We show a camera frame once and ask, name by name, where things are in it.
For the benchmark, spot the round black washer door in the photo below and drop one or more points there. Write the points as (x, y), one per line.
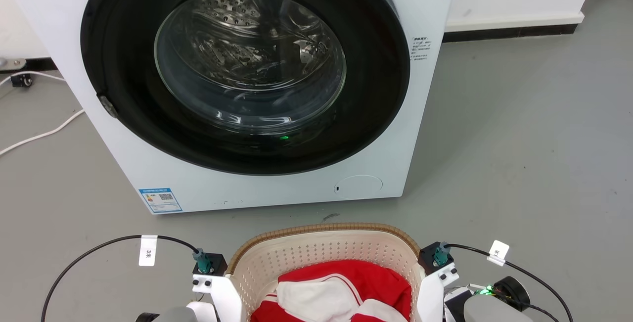
(123, 40)

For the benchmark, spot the round white filter cover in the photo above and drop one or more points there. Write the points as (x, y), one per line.
(358, 187)

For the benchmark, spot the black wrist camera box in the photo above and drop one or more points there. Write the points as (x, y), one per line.
(213, 262)
(431, 255)

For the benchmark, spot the stainless steel washer drum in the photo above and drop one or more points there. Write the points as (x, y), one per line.
(237, 35)

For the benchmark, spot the black baseboard strip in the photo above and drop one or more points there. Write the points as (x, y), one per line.
(509, 32)

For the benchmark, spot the white front-load washing machine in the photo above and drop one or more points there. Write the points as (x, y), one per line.
(123, 163)

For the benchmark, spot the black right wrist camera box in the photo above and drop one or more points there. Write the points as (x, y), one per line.
(431, 255)

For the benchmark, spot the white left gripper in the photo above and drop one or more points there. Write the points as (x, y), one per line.
(225, 297)

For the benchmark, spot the blue energy label sticker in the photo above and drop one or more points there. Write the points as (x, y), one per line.
(160, 201)

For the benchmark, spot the beige perforated laundry basket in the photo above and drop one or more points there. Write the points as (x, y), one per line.
(316, 248)

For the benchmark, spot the small black caster wheel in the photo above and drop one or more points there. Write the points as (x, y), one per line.
(22, 80)

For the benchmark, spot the small printed text sticker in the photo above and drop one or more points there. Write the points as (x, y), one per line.
(421, 49)

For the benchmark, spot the grey metal floor bracket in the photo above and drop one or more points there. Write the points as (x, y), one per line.
(12, 63)

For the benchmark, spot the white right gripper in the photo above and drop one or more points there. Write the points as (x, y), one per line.
(429, 297)

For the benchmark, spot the grey washer door latch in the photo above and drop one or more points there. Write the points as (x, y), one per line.
(108, 106)

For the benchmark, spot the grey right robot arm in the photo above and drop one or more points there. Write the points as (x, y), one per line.
(494, 309)

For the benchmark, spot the red and white garment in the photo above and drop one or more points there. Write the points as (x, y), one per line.
(366, 277)

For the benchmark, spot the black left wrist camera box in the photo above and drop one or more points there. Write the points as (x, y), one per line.
(213, 262)

